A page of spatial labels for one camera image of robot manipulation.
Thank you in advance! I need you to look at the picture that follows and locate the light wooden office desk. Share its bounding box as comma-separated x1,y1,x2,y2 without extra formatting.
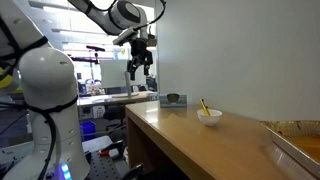
76,90,158,108

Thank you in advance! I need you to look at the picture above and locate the yellow pen with black tip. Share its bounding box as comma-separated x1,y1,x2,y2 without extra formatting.
199,97,212,117

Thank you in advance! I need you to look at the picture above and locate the blue tissue box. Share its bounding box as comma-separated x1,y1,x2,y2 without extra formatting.
158,92,188,109

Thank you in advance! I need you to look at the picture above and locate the silver metal tray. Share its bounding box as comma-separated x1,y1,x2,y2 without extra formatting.
259,119,320,179

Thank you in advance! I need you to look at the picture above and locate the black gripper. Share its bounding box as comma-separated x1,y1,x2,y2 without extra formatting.
127,37,155,82

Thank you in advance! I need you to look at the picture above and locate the white ceramic bowl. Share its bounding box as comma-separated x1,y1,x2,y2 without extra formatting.
196,108,223,128

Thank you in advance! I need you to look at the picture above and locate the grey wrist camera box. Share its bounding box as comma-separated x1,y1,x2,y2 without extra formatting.
112,27,138,47

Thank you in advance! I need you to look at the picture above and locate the black office chair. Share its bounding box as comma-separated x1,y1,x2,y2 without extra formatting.
102,104,128,135

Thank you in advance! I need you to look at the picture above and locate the computer monitor on stand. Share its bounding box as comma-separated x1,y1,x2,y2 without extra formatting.
99,59,148,99

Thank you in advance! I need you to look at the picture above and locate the blue plastic bin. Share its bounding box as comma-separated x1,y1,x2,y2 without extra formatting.
79,120,97,142

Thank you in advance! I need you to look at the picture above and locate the black perforated breadboard plate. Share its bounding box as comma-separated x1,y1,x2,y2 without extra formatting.
84,149,125,180

